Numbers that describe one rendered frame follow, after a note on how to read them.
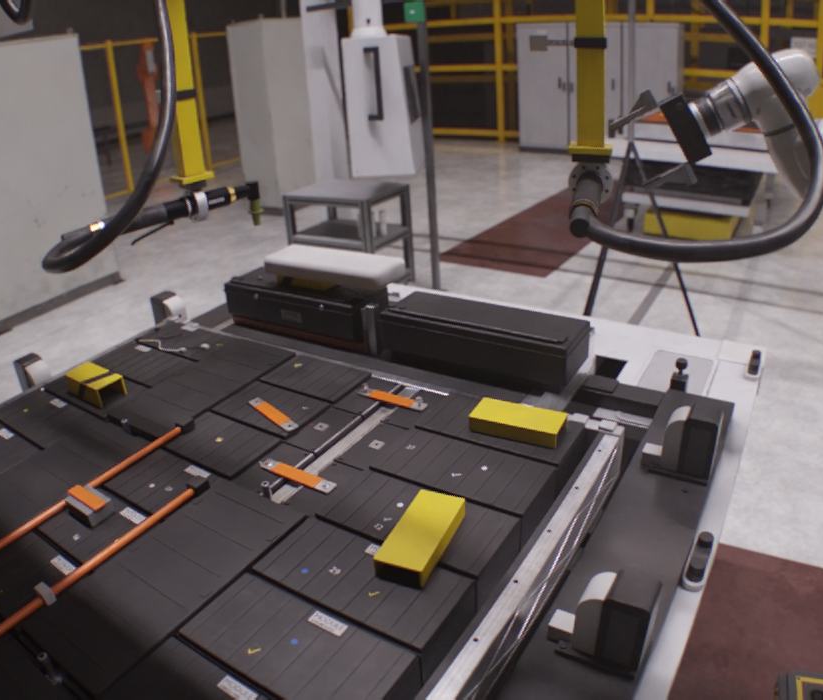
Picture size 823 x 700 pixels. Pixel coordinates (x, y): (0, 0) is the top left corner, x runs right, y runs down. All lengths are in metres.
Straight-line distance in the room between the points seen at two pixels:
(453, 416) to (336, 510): 0.32
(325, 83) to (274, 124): 2.20
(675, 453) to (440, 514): 0.53
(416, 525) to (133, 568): 0.41
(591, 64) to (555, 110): 9.01
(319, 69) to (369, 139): 1.29
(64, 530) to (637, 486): 1.01
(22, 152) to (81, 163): 0.53
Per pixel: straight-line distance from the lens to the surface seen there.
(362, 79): 3.82
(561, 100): 10.19
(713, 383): 1.76
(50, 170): 5.55
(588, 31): 1.23
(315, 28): 5.01
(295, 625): 0.87
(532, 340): 1.28
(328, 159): 5.06
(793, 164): 1.33
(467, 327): 1.34
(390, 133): 3.82
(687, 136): 1.31
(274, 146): 7.10
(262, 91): 7.10
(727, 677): 2.13
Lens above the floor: 1.65
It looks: 25 degrees down
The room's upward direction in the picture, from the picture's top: 4 degrees counter-clockwise
